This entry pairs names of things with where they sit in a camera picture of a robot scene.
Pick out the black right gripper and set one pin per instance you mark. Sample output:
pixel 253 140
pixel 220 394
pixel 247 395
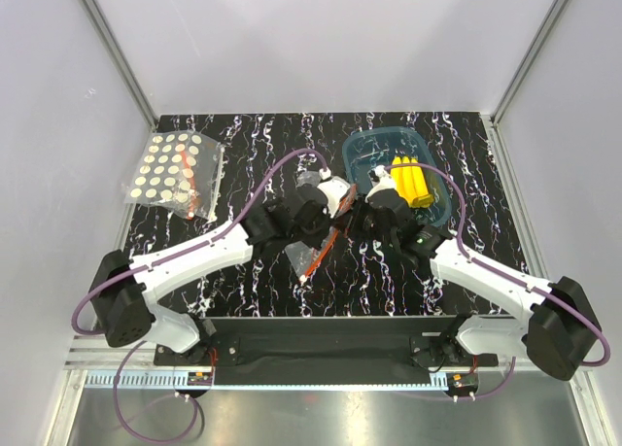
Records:
pixel 355 217

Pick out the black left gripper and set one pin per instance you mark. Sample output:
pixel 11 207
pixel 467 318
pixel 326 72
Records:
pixel 317 241

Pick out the clear zip bag orange zipper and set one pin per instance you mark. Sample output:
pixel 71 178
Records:
pixel 306 260

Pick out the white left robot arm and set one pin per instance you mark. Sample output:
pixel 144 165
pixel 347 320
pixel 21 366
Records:
pixel 128 291

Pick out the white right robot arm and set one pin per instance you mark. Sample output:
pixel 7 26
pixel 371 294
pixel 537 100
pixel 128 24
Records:
pixel 553 325

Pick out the clear bag with round stickers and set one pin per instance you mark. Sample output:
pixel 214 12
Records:
pixel 180 171

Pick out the yellow toy banana bunch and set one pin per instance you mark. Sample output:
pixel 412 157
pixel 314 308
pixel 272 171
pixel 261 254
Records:
pixel 411 183

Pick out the teal transparent plastic container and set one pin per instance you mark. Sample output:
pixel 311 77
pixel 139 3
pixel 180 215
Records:
pixel 363 151

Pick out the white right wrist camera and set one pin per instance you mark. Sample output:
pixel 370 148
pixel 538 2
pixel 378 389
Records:
pixel 384 188

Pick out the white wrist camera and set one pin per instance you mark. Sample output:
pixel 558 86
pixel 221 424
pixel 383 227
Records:
pixel 334 188
pixel 384 188

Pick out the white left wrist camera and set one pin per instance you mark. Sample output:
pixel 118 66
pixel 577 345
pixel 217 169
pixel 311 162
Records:
pixel 334 188

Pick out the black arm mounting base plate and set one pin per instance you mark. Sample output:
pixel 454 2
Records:
pixel 414 326

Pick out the right aluminium frame post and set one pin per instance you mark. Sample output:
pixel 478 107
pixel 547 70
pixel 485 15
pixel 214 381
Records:
pixel 534 49

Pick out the aluminium frame post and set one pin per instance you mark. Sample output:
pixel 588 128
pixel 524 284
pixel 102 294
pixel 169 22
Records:
pixel 112 46
pixel 534 49

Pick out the left aluminium frame post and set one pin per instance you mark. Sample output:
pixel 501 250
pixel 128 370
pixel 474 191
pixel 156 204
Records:
pixel 112 46

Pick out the aluminium frame rail front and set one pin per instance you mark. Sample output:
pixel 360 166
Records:
pixel 287 362

